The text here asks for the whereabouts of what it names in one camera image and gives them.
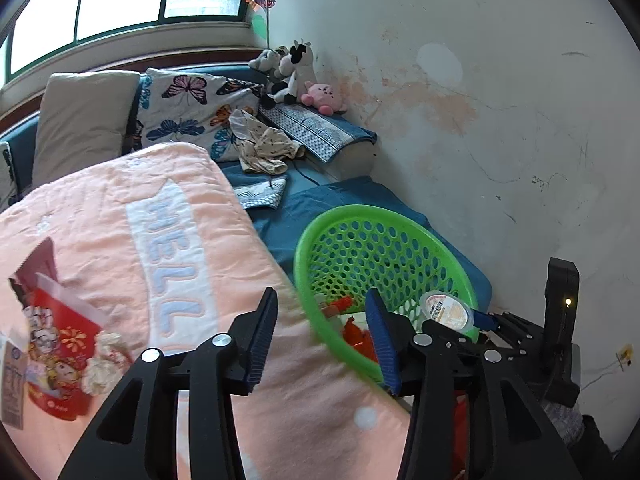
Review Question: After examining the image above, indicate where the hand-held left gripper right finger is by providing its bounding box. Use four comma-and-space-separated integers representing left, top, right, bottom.
364, 288, 584, 480

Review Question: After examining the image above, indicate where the black cable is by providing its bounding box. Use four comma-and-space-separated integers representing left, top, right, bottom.
289, 159, 332, 189

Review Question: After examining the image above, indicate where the beige printed clothing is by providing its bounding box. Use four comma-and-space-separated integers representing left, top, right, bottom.
228, 108, 307, 177

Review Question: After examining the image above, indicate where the pink plush toy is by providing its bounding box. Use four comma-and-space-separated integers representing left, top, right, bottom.
299, 81, 348, 114

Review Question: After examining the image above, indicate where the silver milk carton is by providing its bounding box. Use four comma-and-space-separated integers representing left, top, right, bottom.
0, 335, 27, 432

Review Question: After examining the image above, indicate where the black and white cow plush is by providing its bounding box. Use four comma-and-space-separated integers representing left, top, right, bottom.
264, 38, 319, 109

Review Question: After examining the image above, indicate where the small patterned cloth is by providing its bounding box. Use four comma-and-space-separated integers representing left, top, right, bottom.
234, 177, 289, 212

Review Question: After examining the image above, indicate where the crumpled white tissue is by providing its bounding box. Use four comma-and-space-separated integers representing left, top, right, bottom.
81, 330, 134, 396

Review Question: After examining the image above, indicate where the pink printed blanket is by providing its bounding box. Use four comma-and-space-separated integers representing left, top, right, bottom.
0, 142, 417, 480

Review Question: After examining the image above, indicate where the round lidded plastic container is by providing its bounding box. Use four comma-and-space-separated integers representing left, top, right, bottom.
418, 291, 475, 332

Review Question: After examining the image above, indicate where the red and maroon snack bag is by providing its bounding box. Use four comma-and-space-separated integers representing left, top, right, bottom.
9, 237, 109, 422

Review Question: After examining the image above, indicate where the grey pillow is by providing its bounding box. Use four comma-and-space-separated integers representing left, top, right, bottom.
32, 70, 142, 192

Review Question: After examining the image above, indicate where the green plastic basket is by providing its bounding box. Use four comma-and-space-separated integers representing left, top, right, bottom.
293, 203, 480, 387

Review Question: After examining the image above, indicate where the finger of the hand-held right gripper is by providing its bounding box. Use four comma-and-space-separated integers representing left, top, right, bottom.
472, 309, 547, 342
500, 332, 547, 365

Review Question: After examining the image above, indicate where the person's right forearm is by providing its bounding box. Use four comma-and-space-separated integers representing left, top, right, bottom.
542, 399, 617, 480

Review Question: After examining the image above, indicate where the blue patterned towel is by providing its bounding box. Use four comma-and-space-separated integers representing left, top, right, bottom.
259, 102, 378, 164

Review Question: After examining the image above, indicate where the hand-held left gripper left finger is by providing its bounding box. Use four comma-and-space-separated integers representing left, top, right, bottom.
57, 287, 279, 480

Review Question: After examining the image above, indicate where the red foam fruit net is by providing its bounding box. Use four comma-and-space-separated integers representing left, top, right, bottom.
342, 317, 384, 364

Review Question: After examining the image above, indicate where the grey plush toy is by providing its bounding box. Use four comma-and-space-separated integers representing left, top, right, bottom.
248, 47, 289, 74

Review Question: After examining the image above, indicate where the large butterfly print pillow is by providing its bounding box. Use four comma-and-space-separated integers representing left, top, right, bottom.
122, 67, 264, 162

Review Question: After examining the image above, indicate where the yellow plug with wire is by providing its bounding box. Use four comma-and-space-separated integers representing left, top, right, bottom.
585, 344, 632, 376

